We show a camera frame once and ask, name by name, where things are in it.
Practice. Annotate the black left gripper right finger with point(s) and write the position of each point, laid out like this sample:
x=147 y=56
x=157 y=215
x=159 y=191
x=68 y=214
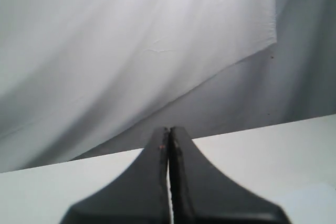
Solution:
x=203 y=194

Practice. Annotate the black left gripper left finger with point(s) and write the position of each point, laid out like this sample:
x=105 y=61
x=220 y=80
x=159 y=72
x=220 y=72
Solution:
x=138 y=195

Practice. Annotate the white backdrop cloth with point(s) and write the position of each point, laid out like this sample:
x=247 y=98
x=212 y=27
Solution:
x=82 y=78

